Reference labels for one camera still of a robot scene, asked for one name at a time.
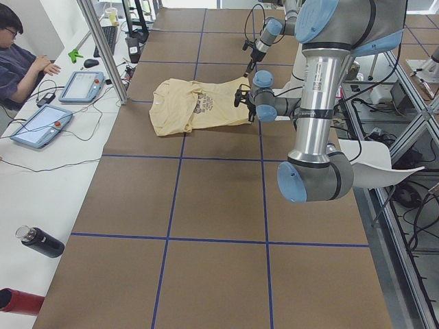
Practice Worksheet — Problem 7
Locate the black keyboard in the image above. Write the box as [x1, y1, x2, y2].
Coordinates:
[102, 25, 118, 55]

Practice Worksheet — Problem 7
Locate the green plastic clamp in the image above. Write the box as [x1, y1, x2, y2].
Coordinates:
[68, 49, 84, 64]

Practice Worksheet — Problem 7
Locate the black water bottle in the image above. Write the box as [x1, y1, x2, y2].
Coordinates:
[15, 226, 64, 258]

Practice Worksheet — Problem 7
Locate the red bottle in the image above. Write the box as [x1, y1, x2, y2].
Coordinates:
[1, 288, 45, 316]

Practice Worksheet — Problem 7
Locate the blue teach pendant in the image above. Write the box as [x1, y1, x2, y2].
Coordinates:
[10, 104, 73, 149]
[58, 71, 105, 103]

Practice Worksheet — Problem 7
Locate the near blue teach pendant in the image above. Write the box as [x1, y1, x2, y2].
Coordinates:
[10, 104, 73, 149]

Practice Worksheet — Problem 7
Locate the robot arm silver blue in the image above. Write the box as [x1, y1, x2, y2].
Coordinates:
[248, 1, 407, 203]
[243, 0, 300, 77]

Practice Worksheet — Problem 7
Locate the black computer mouse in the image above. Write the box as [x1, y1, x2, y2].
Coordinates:
[83, 59, 99, 69]

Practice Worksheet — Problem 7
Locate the far blue teach pendant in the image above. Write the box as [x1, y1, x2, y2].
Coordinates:
[58, 71, 105, 103]

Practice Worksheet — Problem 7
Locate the yellow drink cup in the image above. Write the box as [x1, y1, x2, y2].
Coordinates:
[104, 7, 119, 26]

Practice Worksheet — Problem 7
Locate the seated person dark shirt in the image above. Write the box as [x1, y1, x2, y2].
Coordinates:
[1, 4, 61, 110]

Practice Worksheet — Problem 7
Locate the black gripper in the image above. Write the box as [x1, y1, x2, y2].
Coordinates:
[243, 48, 266, 77]
[247, 101, 257, 123]

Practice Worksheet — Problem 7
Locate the cream long-sleeve graphic shirt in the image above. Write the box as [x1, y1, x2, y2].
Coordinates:
[150, 77, 249, 136]

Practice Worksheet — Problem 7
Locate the black power adapter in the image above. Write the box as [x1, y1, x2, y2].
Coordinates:
[36, 93, 56, 108]

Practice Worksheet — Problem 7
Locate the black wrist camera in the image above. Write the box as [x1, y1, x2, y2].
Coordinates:
[233, 89, 250, 108]
[242, 40, 254, 51]

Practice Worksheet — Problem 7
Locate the white plastic chair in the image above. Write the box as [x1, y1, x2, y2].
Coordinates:
[339, 140, 424, 188]

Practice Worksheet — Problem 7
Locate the aluminium frame post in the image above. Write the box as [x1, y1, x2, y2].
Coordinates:
[76, 0, 128, 105]

